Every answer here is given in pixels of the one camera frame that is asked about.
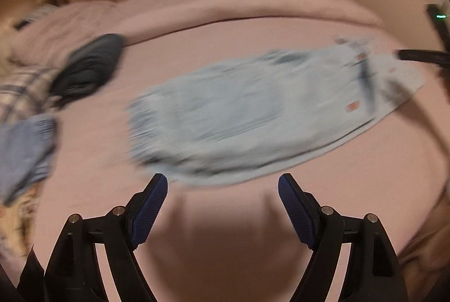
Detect pink bed sheet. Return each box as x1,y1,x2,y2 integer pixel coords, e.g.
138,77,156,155
0,3,450,302

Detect dark grey rolled garment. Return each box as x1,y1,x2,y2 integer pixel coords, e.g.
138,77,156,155
49,33,127,109

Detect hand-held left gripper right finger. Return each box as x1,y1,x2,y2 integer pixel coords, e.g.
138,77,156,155
278,173,408,302

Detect blue checked pillow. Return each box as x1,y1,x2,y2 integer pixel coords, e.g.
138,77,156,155
13,4,57,31

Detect blue denim garment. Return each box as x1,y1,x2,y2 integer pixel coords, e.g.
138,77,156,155
0,114,59,206

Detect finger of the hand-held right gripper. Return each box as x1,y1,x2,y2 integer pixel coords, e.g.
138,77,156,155
397,49,450,68

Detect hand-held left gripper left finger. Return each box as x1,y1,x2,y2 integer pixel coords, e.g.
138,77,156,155
44,173,168,302

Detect light blue denim pants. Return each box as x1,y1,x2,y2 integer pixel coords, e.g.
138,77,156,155
127,36,426,188

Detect plaid cloth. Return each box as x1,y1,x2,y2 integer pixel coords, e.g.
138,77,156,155
0,66,60,134

